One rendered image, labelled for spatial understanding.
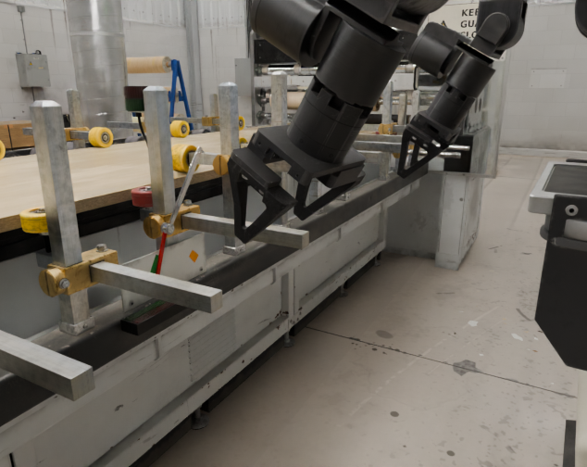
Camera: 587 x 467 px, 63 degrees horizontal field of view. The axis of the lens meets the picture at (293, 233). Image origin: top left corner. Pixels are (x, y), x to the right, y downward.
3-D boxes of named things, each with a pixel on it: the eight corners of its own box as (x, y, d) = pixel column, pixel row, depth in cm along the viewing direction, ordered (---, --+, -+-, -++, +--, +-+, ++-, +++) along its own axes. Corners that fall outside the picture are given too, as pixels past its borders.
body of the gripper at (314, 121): (246, 146, 41) (282, 67, 37) (311, 136, 49) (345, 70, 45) (301, 192, 39) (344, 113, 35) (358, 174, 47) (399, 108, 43)
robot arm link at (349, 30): (397, 38, 34) (422, 42, 39) (324, -9, 36) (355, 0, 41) (350, 121, 38) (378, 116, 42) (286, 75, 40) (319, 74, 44)
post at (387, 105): (387, 182, 238) (393, 81, 224) (385, 183, 235) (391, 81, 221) (380, 182, 239) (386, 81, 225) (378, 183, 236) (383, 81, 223)
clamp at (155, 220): (201, 225, 114) (200, 205, 113) (160, 241, 103) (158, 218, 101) (182, 222, 117) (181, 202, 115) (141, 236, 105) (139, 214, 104)
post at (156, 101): (182, 298, 113) (167, 85, 99) (172, 305, 110) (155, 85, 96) (171, 296, 115) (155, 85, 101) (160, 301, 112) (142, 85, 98)
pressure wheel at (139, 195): (177, 232, 117) (173, 185, 114) (153, 241, 110) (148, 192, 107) (153, 227, 121) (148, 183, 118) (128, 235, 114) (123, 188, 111)
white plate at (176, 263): (206, 271, 118) (205, 233, 115) (125, 312, 97) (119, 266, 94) (205, 271, 119) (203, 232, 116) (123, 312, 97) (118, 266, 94)
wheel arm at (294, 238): (309, 248, 97) (309, 228, 96) (301, 254, 94) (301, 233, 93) (151, 220, 117) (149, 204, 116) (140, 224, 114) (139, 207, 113)
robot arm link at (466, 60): (497, 62, 70) (503, 65, 74) (456, 39, 72) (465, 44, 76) (468, 105, 73) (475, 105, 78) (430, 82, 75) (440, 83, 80)
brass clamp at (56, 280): (121, 275, 94) (119, 250, 93) (60, 300, 83) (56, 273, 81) (100, 270, 97) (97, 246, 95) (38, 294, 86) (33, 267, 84)
